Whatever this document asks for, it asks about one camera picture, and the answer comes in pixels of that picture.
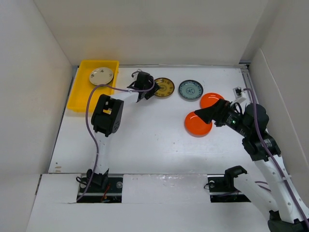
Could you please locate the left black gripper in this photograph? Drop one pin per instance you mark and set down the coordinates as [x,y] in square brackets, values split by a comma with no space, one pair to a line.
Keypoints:
[151,92]

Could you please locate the cream plate with motifs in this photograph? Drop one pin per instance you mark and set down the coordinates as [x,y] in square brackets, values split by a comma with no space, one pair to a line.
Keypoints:
[100,76]

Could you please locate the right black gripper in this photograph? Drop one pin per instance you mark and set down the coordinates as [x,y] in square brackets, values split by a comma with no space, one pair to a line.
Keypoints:
[218,110]

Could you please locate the blue white patterned plate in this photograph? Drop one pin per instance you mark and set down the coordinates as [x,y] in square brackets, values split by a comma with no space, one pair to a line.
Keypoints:
[190,90]

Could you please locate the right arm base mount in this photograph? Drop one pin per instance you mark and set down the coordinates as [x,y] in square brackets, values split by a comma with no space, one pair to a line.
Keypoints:
[220,192]

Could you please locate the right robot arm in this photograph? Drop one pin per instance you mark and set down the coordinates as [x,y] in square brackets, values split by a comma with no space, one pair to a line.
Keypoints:
[279,203]

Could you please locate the orange plate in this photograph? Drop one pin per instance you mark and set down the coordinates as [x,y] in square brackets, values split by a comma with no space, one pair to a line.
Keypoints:
[196,126]
[209,99]

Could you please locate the yellow plastic bin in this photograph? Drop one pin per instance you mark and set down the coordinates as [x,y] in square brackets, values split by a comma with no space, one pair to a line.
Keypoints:
[82,86]

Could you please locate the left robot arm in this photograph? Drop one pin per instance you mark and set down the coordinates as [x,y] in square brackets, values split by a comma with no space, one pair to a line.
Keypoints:
[106,118]

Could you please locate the yellow patterned plate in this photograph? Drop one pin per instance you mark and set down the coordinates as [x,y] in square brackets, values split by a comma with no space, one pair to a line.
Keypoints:
[166,87]

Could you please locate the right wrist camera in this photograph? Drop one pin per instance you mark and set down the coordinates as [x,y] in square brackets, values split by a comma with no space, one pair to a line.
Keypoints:
[239,98]

